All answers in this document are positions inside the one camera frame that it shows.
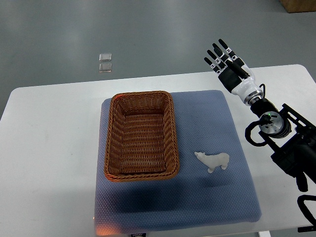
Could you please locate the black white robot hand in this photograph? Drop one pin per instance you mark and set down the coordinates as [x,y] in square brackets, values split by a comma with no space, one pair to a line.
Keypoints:
[233,73]

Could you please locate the white bear figurine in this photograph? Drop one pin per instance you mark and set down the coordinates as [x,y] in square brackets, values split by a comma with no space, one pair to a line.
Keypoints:
[213,161]

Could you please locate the brown wicker basket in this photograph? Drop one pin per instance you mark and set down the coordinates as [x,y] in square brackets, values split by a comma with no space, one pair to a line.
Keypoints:
[141,142]

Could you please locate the blue textured mat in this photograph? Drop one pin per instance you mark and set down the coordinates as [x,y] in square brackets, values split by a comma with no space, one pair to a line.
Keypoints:
[193,197]

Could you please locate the brown cardboard box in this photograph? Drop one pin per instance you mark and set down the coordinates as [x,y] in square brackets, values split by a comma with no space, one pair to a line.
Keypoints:
[299,6]

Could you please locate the upper clear floor tile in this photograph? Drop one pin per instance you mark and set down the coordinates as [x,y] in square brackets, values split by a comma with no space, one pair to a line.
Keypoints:
[104,57]

